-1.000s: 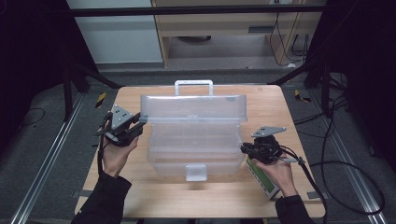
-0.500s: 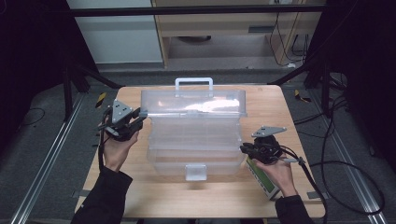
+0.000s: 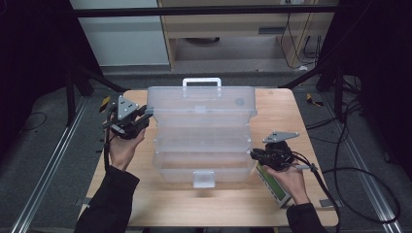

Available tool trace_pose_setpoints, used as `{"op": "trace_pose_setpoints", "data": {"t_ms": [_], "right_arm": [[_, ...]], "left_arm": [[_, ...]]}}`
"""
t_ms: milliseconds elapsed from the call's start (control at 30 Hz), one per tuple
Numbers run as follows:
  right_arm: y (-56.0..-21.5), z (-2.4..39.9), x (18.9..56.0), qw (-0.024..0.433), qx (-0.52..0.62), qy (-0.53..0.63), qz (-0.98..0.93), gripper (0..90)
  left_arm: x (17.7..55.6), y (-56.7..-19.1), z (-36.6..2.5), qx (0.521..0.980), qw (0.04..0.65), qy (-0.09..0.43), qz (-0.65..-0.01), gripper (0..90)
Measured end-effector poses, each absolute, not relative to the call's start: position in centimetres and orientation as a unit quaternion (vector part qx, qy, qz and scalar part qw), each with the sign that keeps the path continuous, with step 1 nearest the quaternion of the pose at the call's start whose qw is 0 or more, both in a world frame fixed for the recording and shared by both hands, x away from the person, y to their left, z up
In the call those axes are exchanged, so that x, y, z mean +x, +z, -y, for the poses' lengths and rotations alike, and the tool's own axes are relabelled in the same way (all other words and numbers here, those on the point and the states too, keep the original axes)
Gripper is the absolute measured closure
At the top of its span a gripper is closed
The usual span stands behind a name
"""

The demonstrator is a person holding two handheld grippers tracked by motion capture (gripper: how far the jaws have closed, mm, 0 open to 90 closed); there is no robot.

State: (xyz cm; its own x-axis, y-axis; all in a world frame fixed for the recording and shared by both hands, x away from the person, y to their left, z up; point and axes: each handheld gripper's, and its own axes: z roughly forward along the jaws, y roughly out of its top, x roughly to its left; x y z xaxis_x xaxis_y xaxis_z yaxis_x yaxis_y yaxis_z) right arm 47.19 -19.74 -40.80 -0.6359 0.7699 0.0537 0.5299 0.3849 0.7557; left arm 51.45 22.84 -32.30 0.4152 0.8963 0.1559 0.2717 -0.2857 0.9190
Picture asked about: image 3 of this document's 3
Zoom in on thin black floor cable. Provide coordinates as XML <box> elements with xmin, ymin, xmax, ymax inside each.
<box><xmin>18</xmin><ymin>111</ymin><xmax>48</xmax><ymax>132</ymax></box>

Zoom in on black metal stand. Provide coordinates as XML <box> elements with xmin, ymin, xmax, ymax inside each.
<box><xmin>278</xmin><ymin>61</ymin><xmax>361</xmax><ymax>122</ymax></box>
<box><xmin>64</xmin><ymin>61</ymin><xmax>129</xmax><ymax>127</ymax></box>

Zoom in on black hanging cables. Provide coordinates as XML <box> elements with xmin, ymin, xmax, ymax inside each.
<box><xmin>280</xmin><ymin>13</ymin><xmax>325</xmax><ymax>71</ymax></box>

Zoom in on black floor cables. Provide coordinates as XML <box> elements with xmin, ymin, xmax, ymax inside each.
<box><xmin>305</xmin><ymin>96</ymin><xmax>367</xmax><ymax>169</ymax></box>

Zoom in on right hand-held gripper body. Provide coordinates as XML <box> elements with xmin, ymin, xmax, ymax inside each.
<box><xmin>257</xmin><ymin>130</ymin><xmax>300</xmax><ymax>172</ymax></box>

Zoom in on black horizontal frame bar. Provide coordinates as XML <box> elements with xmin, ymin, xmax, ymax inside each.
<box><xmin>72</xmin><ymin>4</ymin><xmax>339</xmax><ymax>18</ymax></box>

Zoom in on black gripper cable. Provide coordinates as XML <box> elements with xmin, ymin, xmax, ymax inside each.
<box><xmin>291</xmin><ymin>150</ymin><xmax>401</xmax><ymax>233</ymax></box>
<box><xmin>102</xmin><ymin>105</ymin><xmax>119</xmax><ymax>173</ymax></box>

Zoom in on person's right hand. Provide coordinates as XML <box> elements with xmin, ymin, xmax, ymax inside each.
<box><xmin>261</xmin><ymin>159</ymin><xmax>311</xmax><ymax>206</ymax></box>

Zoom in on yellow black tape strip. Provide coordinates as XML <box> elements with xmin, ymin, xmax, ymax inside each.
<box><xmin>305</xmin><ymin>92</ymin><xmax>325</xmax><ymax>108</ymax></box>
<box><xmin>98</xmin><ymin>95</ymin><xmax>112</xmax><ymax>114</ymax></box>

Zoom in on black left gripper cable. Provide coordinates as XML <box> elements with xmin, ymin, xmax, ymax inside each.
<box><xmin>102</xmin><ymin>105</ymin><xmax>119</xmax><ymax>173</ymax></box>

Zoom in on green and white medicine box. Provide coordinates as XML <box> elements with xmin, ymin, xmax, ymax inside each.
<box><xmin>256</xmin><ymin>162</ymin><xmax>292</xmax><ymax>209</ymax></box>

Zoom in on clear plastic storage box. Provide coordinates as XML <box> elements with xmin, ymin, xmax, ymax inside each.
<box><xmin>146</xmin><ymin>77</ymin><xmax>258</xmax><ymax>189</ymax></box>

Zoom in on beige wooden desk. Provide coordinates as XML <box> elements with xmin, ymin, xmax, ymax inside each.
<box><xmin>157</xmin><ymin>0</ymin><xmax>339</xmax><ymax>71</ymax></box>

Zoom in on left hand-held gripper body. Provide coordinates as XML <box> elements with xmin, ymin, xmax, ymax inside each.
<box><xmin>103</xmin><ymin>95</ymin><xmax>151</xmax><ymax>141</ymax></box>

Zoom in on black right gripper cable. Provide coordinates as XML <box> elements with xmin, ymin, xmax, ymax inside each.
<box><xmin>291</xmin><ymin>150</ymin><xmax>401</xmax><ymax>233</ymax></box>

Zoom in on white cabinet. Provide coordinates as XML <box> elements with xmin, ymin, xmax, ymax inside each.
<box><xmin>69</xmin><ymin>0</ymin><xmax>171</xmax><ymax>67</ymax></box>

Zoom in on aluminium floor rail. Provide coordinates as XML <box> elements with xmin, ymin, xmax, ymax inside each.
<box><xmin>320</xmin><ymin>93</ymin><xmax>404</xmax><ymax>233</ymax></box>
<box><xmin>9</xmin><ymin>96</ymin><xmax>90</xmax><ymax>233</ymax></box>

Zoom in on person's left hand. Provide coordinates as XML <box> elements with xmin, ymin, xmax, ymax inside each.
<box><xmin>102</xmin><ymin>119</ymin><xmax>147</xmax><ymax>172</ymax></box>

